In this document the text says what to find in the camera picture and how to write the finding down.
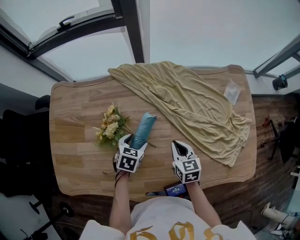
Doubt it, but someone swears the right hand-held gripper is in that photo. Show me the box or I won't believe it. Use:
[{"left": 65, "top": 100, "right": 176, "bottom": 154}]
[{"left": 171, "top": 140, "right": 202, "bottom": 185}]

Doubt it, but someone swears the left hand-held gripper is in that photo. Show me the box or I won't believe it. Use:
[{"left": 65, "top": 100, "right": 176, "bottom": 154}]
[{"left": 114, "top": 134, "right": 149, "bottom": 174}]

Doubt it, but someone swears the person's right forearm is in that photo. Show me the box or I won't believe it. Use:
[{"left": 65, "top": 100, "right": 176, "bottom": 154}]
[{"left": 187, "top": 181, "right": 222, "bottom": 228}]

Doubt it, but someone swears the person's left forearm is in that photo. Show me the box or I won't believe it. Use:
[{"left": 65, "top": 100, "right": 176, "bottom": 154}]
[{"left": 109, "top": 172, "right": 132, "bottom": 235}]

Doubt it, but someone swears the yellow artificial flower bouquet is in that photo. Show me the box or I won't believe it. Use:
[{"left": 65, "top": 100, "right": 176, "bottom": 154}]
[{"left": 92, "top": 102, "right": 157, "bottom": 149}]

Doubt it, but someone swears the black device with screen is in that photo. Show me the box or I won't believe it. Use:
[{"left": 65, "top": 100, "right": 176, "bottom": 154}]
[{"left": 163, "top": 183, "right": 189, "bottom": 199}]

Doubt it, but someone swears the yellow-green cloth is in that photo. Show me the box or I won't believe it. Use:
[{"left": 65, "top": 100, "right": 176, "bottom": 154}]
[{"left": 107, "top": 60, "right": 253, "bottom": 168}]

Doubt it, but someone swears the wooden table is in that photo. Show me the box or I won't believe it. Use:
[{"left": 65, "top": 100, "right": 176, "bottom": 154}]
[{"left": 49, "top": 64, "right": 258, "bottom": 203}]

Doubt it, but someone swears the person's white printed shirt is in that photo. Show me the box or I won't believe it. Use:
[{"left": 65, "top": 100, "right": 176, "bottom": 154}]
[{"left": 79, "top": 196, "right": 255, "bottom": 240}]

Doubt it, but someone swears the clear plastic packet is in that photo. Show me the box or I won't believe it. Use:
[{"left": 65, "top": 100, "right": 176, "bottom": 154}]
[{"left": 223, "top": 79, "right": 242, "bottom": 106}]

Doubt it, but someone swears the black wheeled stand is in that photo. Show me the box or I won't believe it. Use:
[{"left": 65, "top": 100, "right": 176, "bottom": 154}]
[{"left": 20, "top": 201, "right": 75, "bottom": 240}]

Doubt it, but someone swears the black office chair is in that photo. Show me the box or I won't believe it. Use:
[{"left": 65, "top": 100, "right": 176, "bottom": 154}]
[
  {"left": 0, "top": 95, "right": 55, "bottom": 197},
  {"left": 260, "top": 116, "right": 300, "bottom": 165}
]

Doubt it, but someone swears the white appliance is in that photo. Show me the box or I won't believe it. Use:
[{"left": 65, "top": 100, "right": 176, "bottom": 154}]
[{"left": 261, "top": 202, "right": 296, "bottom": 229}]

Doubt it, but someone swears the dark teal water bottle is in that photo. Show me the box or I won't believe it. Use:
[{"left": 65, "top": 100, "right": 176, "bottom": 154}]
[{"left": 272, "top": 74, "right": 288, "bottom": 91}]

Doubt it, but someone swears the black window frame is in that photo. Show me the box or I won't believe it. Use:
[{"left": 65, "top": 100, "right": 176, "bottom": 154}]
[{"left": 0, "top": 0, "right": 145, "bottom": 82}]

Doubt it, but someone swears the grey window frame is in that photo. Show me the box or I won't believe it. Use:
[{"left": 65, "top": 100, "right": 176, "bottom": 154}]
[{"left": 252, "top": 34, "right": 300, "bottom": 79}]

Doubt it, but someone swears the black window handle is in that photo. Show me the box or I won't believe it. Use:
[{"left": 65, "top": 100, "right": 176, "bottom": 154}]
[{"left": 58, "top": 15, "right": 75, "bottom": 27}]

